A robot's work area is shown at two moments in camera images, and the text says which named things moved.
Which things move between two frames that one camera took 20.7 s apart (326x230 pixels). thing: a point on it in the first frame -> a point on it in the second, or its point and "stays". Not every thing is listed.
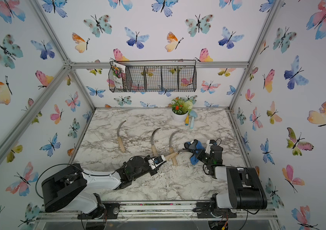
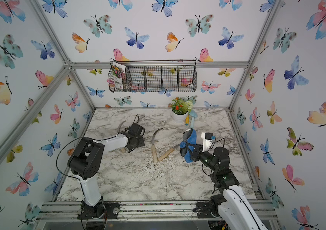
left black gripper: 153,172 -> 141,143
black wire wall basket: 178,75 stays
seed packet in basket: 119,71 stays
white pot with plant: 180,109 stays
